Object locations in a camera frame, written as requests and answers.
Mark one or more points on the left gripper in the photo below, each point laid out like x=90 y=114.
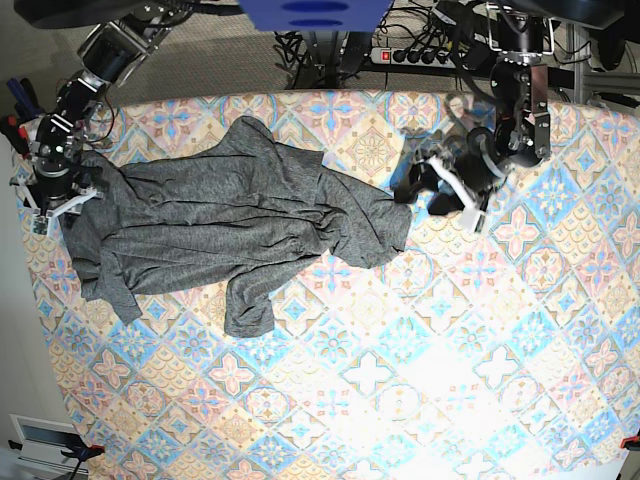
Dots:
x=461 y=174

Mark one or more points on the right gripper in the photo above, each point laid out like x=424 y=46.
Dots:
x=59 y=183

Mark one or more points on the grey t-shirt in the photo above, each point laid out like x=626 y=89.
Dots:
x=250 y=212

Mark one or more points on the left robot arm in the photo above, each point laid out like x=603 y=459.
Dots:
x=518 y=78

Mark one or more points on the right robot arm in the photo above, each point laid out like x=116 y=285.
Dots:
x=124 y=35

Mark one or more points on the red black clamp left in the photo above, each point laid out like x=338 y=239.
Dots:
x=26 y=109

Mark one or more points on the power strip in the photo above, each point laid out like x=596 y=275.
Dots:
x=422 y=57

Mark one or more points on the patterned tablecloth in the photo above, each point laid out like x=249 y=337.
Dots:
x=507 y=355

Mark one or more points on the red clamp bottom left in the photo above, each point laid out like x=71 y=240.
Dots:
x=83 y=453

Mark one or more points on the red clamp bottom right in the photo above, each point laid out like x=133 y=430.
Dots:
x=631 y=444

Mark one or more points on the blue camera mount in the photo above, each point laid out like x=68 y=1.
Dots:
x=315 y=15

